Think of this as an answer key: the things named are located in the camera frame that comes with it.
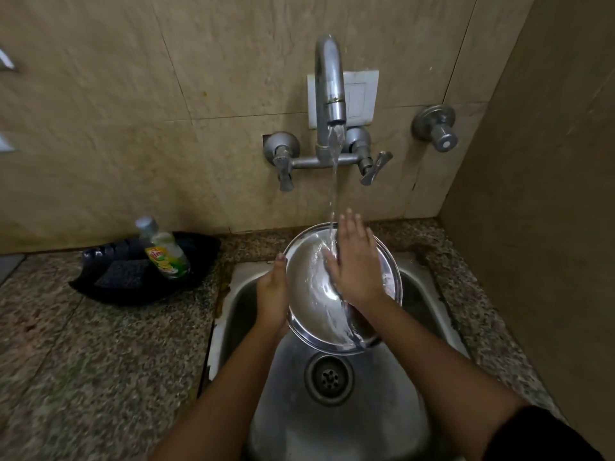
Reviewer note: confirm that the dish soap bottle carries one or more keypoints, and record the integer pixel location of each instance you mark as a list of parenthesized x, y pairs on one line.
[(166, 252)]

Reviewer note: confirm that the round steel plate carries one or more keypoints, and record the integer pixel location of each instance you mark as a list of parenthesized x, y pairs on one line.
[(322, 302)]

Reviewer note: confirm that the person's right thumb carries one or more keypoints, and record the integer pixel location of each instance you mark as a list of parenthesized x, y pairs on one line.
[(330, 264)]

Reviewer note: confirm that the chrome wall faucet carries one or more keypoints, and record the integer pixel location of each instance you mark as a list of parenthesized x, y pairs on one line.
[(329, 115)]

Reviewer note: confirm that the sink drain strainer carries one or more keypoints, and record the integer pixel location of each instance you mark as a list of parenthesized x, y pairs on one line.
[(329, 379)]

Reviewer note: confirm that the person's right hand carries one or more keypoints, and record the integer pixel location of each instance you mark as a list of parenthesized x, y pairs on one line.
[(358, 266)]

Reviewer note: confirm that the white wall switch plate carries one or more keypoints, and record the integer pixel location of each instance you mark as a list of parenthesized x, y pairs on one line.
[(360, 98)]

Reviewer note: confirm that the black plastic tray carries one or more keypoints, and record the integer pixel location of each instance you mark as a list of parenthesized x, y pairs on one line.
[(134, 283)]

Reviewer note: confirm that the person's left thumb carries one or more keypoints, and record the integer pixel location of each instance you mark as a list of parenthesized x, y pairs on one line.
[(281, 264)]

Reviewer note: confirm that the dark scrub sponge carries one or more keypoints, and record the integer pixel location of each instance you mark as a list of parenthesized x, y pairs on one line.
[(122, 274)]

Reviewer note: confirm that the person's left hand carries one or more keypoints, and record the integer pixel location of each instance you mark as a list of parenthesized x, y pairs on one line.
[(271, 295)]

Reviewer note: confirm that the black sleeve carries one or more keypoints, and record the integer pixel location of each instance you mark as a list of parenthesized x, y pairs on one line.
[(543, 436)]

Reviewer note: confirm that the person's right forearm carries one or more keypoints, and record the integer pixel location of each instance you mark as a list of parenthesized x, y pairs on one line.
[(432, 369)]

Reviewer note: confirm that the stainless steel sink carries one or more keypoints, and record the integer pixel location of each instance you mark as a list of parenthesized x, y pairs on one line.
[(336, 379)]

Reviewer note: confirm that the person's left forearm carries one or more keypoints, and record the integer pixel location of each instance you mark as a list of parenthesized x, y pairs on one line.
[(226, 393)]

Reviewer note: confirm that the chrome wall valve knob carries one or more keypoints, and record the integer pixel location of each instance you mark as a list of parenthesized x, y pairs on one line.
[(436, 127)]

